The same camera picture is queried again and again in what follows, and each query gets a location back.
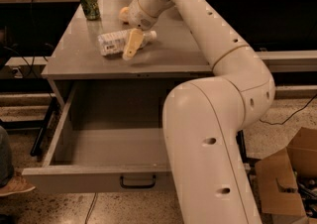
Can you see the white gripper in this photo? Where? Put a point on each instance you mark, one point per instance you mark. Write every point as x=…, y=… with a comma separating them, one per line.
x=141, y=15

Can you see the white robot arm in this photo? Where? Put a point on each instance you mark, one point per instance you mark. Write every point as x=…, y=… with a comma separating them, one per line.
x=202, y=117

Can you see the open grey drawer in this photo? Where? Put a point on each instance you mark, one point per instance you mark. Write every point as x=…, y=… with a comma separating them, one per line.
x=107, y=128

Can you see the orange fruit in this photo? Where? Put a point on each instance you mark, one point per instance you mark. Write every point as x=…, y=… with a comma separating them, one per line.
x=123, y=15

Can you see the green soda can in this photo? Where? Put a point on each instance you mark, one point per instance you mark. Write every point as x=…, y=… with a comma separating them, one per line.
x=90, y=9

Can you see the black table leg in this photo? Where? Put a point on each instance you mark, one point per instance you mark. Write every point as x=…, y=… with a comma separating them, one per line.
x=36, y=148

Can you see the person's jeans leg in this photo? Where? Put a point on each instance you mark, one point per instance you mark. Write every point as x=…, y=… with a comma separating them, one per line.
x=6, y=166

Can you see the tan sneaker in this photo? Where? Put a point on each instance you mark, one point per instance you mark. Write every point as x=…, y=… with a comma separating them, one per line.
x=13, y=183

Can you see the cardboard box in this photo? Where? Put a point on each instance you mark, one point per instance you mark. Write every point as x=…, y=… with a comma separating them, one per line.
x=277, y=174

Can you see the black drawer handle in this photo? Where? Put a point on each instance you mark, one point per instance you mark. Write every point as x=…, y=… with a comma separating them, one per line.
x=138, y=182

